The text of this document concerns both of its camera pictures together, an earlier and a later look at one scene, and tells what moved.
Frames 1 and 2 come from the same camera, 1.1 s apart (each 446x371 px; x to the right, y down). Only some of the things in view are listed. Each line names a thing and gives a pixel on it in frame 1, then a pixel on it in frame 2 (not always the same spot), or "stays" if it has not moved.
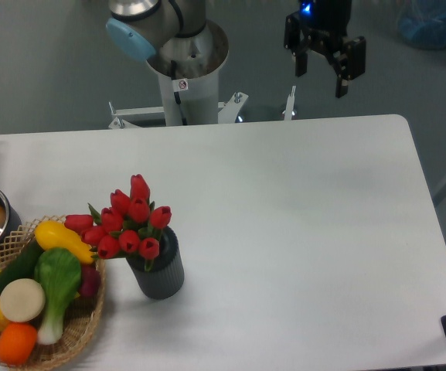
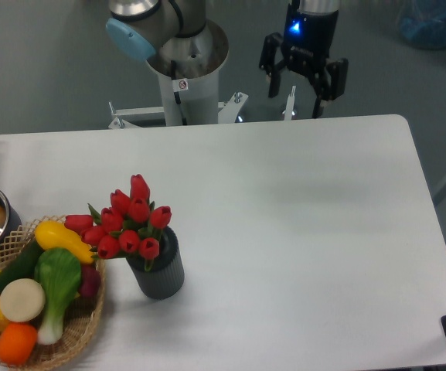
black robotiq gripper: (323, 24) → (306, 45)
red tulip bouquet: (130, 225) stays
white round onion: (22, 300) stays
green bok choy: (57, 272) stays
